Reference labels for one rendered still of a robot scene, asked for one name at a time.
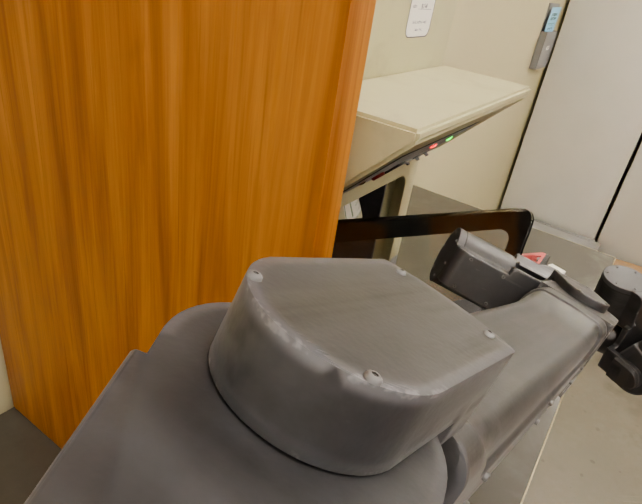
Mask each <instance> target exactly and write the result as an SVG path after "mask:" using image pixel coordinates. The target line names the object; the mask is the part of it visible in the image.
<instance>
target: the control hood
mask: <svg viewBox="0 0 642 504"><path fill-rule="evenodd" d="M529 87H530V86H527V85H523V84H519V83H515V82H511V81H507V80H502V79H498V78H494V77H490V76H486V75H482V74H478V73H474V72H469V71H465V70H461V69H457V68H453V67H449V66H445V65H443V66H438V67H432V68H427V69H421V70H415V71H410V72H404V73H399V74H393V75H388V76H382V77H377V78H371V79H366V80H362V86H361V92H360V98H359V103H358V109H357V115H356V121H355V126H354V132H353V138H352V144H351V149H350V155H349V161H348V167H347V172H346V178H345V184H344V189H343V191H345V190H346V189H348V188H350V187H351V186H353V185H355V184H356V183H358V182H360V181H361V180H363V179H365V178H366V177H368V176H370V175H372V174H373V173H375V172H377V171H378V170H380V169H382V168H383V167H385V166H387V165H388V164H390V163H392V162H393V161H395V160H397V159H398V158H400V157H402V156H404V155H406V154H408V153H410V152H413V151H415V150H417V149H419V148H421V147H424V146H426V145H428V144H430V143H432V142H435V141H437V140H439V139H441V138H444V137H446V136H448V135H450V134H452V133H455V132H457V131H459V130H461V129H463V128H466V127H468V126H470V125H472V124H474V123H477V124H475V125H473V126H472V127H470V128H468V129H466V130H465V131H463V132H461V133H459V134H458V135H456V136H454V137H453V138H451V139H450V140H447V141H446V142H444V143H442V144H440V145H439V146H437V147H435V148H434V149H436V148H438V147H440V146H442V145H444V144H446V143H447V142H449V141H451V140H453V139H454V138H456V137H458V136H459V135H461V134H463V133H465V132H466V131H468V130H470V129H472V128H473V127H475V126H477V125H479V124H480V123H482V122H484V121H486V120H487V119H489V118H491V117H493V116H494V115H496V114H498V113H500V112H501V111H503V110H505V109H506V108H508V107H510V106H512V105H513V104H515V103H517V102H519V101H520V100H522V99H524V98H526V97H527V95H528V94H529V93H530V92H531V89H529ZM478 122H479V123H478ZM434 149H432V150H434ZM432 150H430V151H432ZM430 151H428V152H430Z"/></svg>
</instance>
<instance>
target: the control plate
mask: <svg viewBox="0 0 642 504"><path fill-rule="evenodd" d="M475 124H477V123H474V124H472V125H470V126H468V127H466V128H463V129H461V130H459V131H457V132H455V133H452V134H450V135H448V136H446V137H444V138H441V139H439V140H437V141H435V142H432V143H430V144H428V145H426V146H424V147H421V148H419V149H417V150H415V151H413V152H410V153H408V154H406V155H404V156H402V157H400V158H398V159H397V160H395V161H393V162H392V163H390V164H388V165H387V166H385V167H383V168H382V169H380V170H378V171H377V172H375V173H373V174H372V175H370V176H368V177H366V178H365V179H363V180H361V181H360V182H358V183H356V184H355V185H353V186H351V187H350V188H348V189H346V190H345V191H343V193H345V192H347V191H350V190H352V189H354V188H356V187H358V186H360V185H358V184H360V183H361V182H363V181H365V180H367V181H366V182H368V181H370V180H371V178H373V177H374V176H376V175H378V174H380V173H382V172H386V171H387V170H389V169H391V168H393V167H394V166H396V165H398V164H400V163H402V162H404V161H405V162H406V161H407V160H409V159H410V160H409V162H410V161H412V160H414V159H415V158H414V157H416V156H418V155H420V156H421V155H422V154H423V153H424V152H426V151H428V150H429V151H430V150H432V149H434V148H435V147H437V146H439V145H440V144H442V143H444V142H446V141H447V140H446V139H448V138H449V137H451V136H453V135H454V136H456V135H458V134H459V133H461V132H463V131H465V130H466V129H468V128H470V127H472V126H473V125H475ZM454 136H453V137H454ZM453 137H452V138H453ZM445 140H446V141H445ZM436 143H438V144H437V145H436V146H435V147H433V148H429V147H431V146H432V145H434V144H436ZM420 156H418V157H420ZM413 158H414V159H413ZM366 182H365V183H366ZM357 185H358V186H357Z"/></svg>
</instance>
